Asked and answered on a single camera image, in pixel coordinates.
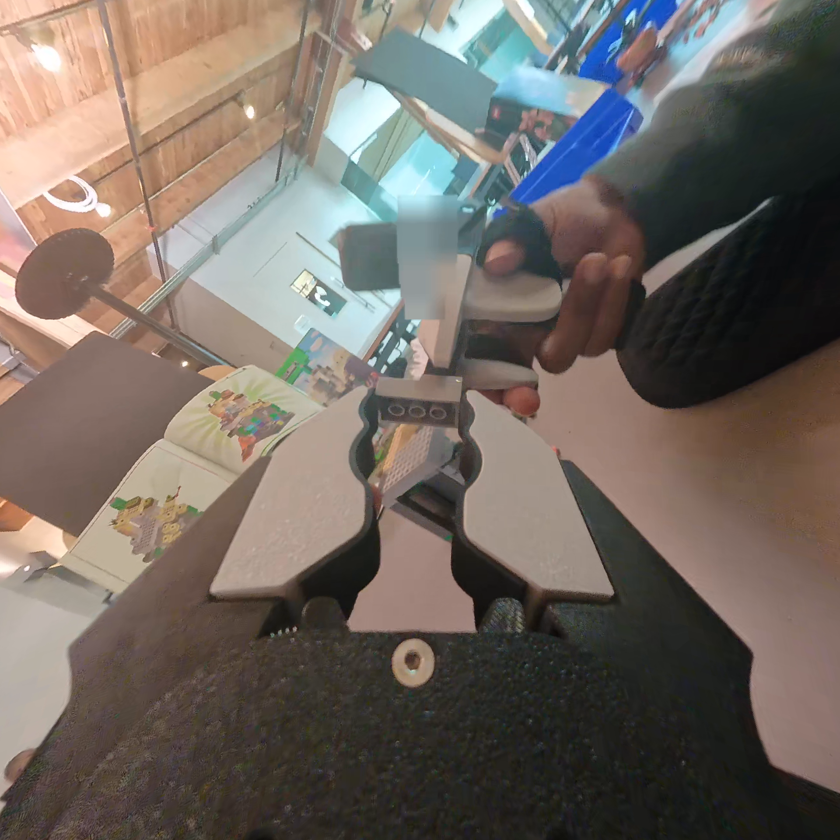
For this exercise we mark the person's right hand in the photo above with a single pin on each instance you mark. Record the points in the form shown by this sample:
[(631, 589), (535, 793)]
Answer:
[(590, 223)]

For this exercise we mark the black round disc stand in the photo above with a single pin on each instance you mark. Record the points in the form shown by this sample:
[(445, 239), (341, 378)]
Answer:
[(62, 272)]

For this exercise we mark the blue flower picture box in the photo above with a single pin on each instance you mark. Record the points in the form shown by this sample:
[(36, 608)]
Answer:
[(538, 105)]

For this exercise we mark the toy brick building model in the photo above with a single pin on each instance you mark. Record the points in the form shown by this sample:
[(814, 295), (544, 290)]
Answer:
[(410, 459)]

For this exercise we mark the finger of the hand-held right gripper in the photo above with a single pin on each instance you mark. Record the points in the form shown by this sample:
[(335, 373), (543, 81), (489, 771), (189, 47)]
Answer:
[(446, 341)]

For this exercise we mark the black square panel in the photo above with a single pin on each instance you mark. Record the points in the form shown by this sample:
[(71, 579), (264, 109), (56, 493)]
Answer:
[(426, 72), (85, 426)]

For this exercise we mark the brown potted plant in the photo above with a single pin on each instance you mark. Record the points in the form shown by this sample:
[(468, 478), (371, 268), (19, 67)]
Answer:
[(640, 49)]

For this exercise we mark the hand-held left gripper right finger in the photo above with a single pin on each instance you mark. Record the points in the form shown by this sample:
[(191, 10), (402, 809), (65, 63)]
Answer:
[(531, 525)]

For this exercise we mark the green toy set box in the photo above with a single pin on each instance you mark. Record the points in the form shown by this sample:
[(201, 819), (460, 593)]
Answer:
[(328, 374)]

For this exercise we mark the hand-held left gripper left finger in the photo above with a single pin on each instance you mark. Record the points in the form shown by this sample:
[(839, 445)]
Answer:
[(295, 525)]

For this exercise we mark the long grey toy brick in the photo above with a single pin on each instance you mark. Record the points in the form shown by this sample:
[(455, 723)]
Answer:
[(417, 397)]

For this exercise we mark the blue plastic bin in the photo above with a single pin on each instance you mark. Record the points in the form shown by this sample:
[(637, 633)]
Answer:
[(577, 144), (600, 62)]

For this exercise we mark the grey desk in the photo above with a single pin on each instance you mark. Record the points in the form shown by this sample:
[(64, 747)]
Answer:
[(689, 525)]

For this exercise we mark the person's right forearm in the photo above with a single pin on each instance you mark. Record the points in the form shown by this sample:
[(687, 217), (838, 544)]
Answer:
[(722, 98)]

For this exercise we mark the open instruction booklet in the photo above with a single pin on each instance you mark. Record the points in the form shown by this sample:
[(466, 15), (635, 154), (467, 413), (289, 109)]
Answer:
[(216, 426)]

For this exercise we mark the black quilted wrist pad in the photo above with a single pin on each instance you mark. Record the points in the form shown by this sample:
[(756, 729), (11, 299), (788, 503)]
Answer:
[(722, 315)]

